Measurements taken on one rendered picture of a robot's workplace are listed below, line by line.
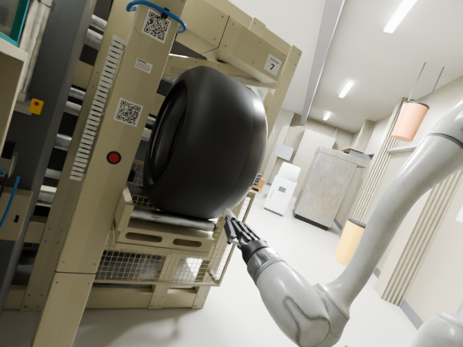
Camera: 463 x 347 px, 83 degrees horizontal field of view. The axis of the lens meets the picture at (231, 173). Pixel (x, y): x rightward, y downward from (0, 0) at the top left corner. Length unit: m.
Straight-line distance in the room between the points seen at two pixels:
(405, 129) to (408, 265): 2.19
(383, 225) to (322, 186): 6.50
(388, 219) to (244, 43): 1.04
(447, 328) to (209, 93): 0.91
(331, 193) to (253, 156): 6.36
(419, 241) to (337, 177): 3.34
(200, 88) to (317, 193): 6.42
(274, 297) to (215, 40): 1.10
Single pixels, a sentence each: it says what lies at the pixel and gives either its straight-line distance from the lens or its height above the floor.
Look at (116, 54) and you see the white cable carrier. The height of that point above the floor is 1.38.
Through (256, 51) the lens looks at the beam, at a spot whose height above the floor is 1.71.
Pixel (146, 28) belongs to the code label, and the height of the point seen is 1.49.
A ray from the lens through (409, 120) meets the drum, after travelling 5.25.
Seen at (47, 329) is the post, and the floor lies 0.39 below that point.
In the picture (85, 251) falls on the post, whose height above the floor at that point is 0.71.
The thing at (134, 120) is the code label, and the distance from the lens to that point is 0.96.
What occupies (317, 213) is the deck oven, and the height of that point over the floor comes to 0.34.
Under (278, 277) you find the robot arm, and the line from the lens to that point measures 0.60.
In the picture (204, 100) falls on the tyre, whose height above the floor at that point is 1.34.
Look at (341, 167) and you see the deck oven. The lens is 7.20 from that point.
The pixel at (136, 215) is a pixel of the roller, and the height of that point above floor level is 0.90.
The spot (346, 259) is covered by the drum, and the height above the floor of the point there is 0.10.
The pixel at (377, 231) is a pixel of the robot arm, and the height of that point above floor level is 1.18.
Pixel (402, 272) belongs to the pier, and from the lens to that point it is 4.36.
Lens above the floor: 1.24
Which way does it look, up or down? 6 degrees down
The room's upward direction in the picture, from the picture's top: 21 degrees clockwise
